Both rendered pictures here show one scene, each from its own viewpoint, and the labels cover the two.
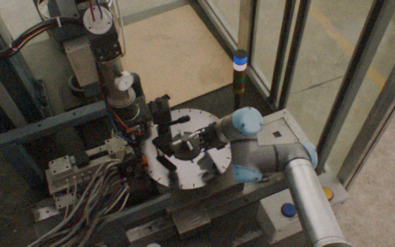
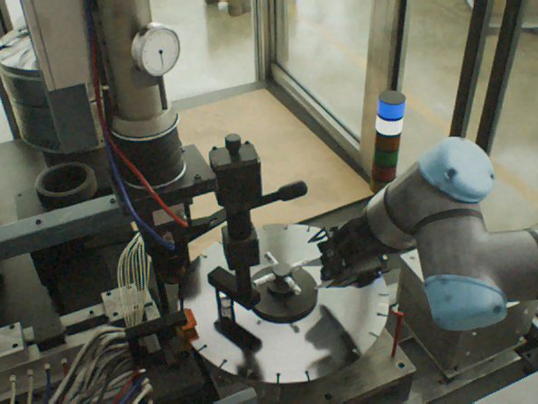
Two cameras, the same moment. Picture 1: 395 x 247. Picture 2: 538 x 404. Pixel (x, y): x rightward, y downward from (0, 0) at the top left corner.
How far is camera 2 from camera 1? 0.49 m
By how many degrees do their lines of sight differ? 15
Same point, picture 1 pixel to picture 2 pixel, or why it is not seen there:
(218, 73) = (326, 186)
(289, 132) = not seen: hidden behind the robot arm
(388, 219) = not seen: outside the picture
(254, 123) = (477, 171)
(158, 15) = (210, 104)
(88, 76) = (68, 62)
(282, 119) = not seen: hidden behind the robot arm
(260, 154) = (500, 245)
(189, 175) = (295, 352)
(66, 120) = (19, 234)
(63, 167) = (5, 345)
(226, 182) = (374, 377)
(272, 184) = (468, 387)
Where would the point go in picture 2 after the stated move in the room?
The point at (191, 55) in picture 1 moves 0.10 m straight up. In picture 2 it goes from (274, 160) to (273, 126)
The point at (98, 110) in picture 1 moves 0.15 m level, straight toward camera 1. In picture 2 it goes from (90, 215) to (115, 275)
